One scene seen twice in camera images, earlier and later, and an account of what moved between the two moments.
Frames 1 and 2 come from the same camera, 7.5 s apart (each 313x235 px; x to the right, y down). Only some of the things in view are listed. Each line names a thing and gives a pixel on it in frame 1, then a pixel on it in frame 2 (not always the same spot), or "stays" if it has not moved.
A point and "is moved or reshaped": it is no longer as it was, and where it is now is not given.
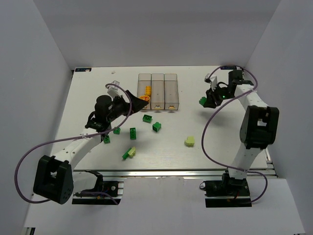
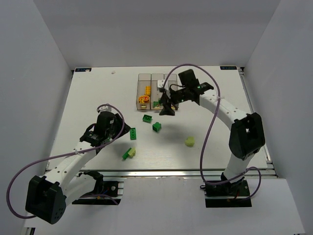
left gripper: (125, 105) -> (122, 126)
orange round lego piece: (145, 97) stays
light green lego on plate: (131, 152) stays
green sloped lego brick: (156, 127) stays
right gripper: (211, 98) -> (165, 100)
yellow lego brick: (147, 90) stays
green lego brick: (202, 100) is moved or reshaped
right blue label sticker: (227, 67) stays
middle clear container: (157, 91) stays
